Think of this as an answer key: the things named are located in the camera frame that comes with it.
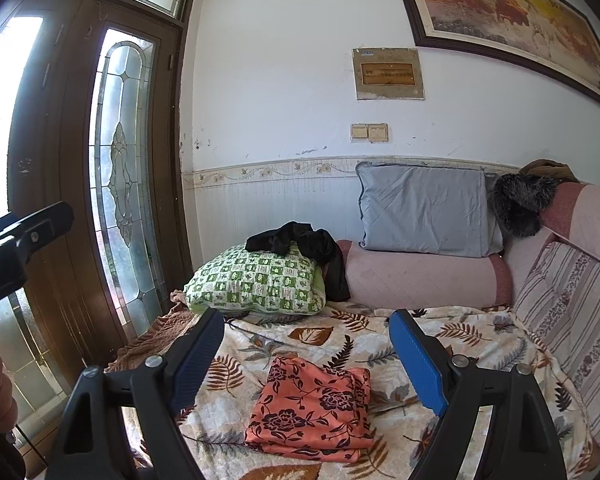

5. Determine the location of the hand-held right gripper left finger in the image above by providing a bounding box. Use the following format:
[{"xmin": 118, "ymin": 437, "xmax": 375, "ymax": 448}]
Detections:
[{"xmin": 45, "ymin": 307, "xmax": 226, "ymax": 480}]

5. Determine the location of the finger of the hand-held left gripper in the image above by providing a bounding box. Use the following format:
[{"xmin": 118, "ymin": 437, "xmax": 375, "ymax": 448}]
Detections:
[{"xmin": 0, "ymin": 201, "xmax": 75, "ymax": 252}]

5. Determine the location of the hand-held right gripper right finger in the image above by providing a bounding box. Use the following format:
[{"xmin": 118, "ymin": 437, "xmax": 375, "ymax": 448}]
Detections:
[{"xmin": 387, "ymin": 308, "xmax": 568, "ymax": 480}]

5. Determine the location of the orange floral blouse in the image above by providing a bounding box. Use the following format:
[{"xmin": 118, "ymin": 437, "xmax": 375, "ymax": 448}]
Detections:
[{"xmin": 244, "ymin": 356, "xmax": 376, "ymax": 462}]

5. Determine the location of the brown quilted mat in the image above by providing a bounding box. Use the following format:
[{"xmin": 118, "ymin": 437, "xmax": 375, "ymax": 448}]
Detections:
[{"xmin": 105, "ymin": 292, "xmax": 201, "ymax": 371}]

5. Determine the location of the pink bolster cushion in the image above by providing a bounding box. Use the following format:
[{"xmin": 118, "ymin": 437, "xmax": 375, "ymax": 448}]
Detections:
[{"xmin": 336, "ymin": 240, "xmax": 513, "ymax": 308}]

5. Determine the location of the leaf print fleece blanket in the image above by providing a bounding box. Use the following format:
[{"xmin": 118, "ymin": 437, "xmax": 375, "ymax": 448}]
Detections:
[{"xmin": 130, "ymin": 305, "xmax": 596, "ymax": 480}]

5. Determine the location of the green checkered pillow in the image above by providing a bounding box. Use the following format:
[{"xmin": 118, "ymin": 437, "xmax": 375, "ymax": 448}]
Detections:
[{"xmin": 184, "ymin": 242, "xmax": 327, "ymax": 316}]

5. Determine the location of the brown wooden glass door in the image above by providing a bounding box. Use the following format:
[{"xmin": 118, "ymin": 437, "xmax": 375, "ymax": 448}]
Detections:
[{"xmin": 0, "ymin": 0, "xmax": 201, "ymax": 411}]

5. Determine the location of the grey-blue pillow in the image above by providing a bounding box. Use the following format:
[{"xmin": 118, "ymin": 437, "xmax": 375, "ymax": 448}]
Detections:
[{"xmin": 355, "ymin": 161, "xmax": 503, "ymax": 259}]

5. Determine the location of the black garment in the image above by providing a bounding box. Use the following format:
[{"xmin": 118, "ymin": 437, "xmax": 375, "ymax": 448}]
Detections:
[{"xmin": 245, "ymin": 221, "xmax": 351, "ymax": 301}]

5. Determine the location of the striped sofa cushion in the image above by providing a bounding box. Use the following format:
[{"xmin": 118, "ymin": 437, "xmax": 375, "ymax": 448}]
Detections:
[{"xmin": 512, "ymin": 241, "xmax": 600, "ymax": 446}]

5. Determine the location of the fur-trimmed coat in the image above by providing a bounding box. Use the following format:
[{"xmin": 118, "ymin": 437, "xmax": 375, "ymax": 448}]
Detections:
[{"xmin": 492, "ymin": 159, "xmax": 581, "ymax": 238}]

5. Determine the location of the pink sofa cover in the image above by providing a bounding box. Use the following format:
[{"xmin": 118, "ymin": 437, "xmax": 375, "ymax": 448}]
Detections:
[{"xmin": 537, "ymin": 182, "xmax": 600, "ymax": 266}]

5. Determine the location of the wall electrical panel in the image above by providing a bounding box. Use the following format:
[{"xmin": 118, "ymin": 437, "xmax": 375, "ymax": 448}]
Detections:
[{"xmin": 351, "ymin": 47, "xmax": 425, "ymax": 101}]

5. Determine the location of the framed wall painting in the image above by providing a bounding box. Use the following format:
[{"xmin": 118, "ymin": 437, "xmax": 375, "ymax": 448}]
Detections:
[{"xmin": 387, "ymin": 0, "xmax": 600, "ymax": 116}]

